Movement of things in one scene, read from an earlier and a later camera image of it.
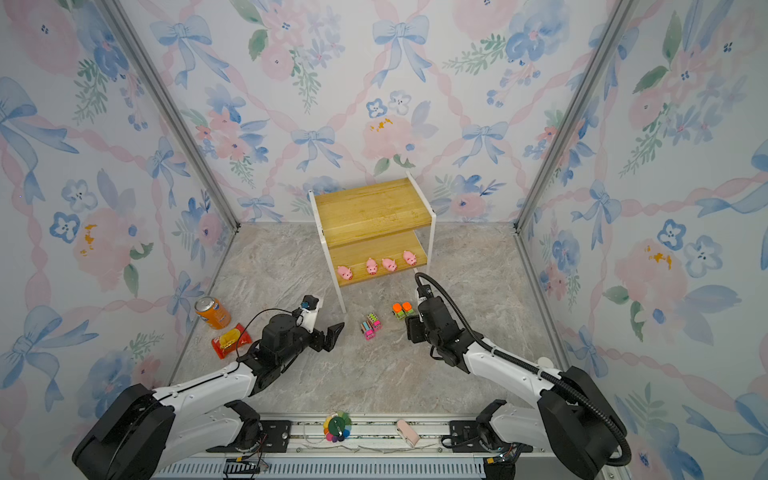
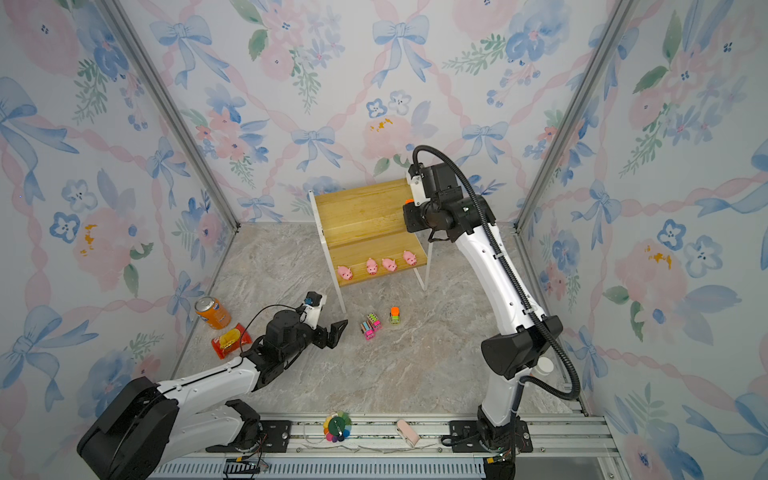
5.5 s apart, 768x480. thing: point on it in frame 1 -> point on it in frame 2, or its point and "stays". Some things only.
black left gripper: [330, 338] stays
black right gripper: [413, 329] -> [410, 212]
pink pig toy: [372, 266] stays
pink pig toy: [345, 272] stays
